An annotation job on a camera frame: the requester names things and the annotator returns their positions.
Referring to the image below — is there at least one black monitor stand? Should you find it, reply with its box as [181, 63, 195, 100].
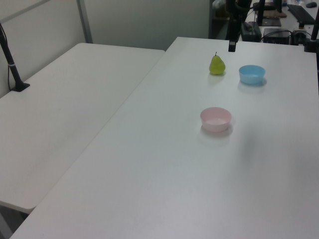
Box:
[257, 0, 282, 27]

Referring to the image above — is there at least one green pear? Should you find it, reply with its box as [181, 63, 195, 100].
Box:
[208, 51, 226, 75]

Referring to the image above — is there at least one grey partition post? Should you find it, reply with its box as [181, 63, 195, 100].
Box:
[76, 0, 93, 44]

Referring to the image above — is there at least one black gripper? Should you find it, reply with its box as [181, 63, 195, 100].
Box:
[228, 13, 243, 53]

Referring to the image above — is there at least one black keyboard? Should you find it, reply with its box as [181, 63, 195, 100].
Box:
[287, 4, 316, 25]

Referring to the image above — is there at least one black camera stand pole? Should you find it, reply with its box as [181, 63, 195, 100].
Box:
[0, 22, 31, 93]

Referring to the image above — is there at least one black device with green light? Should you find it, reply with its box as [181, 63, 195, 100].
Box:
[240, 21, 262, 41]

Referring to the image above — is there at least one blue plastic bowl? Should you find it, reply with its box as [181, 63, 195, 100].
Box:
[238, 64, 266, 85]

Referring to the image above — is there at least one black equipment box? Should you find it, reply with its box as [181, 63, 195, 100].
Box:
[263, 27, 293, 45]

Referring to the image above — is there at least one brown wooden board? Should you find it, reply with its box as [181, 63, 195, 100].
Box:
[253, 9, 288, 18]

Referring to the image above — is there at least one pink plastic bowl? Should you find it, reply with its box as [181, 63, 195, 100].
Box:
[200, 107, 232, 133]

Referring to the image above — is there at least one black clamped pole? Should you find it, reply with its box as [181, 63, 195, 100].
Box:
[302, 14, 319, 53]

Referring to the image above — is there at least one white side table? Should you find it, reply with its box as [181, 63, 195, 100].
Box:
[0, 42, 166, 214]

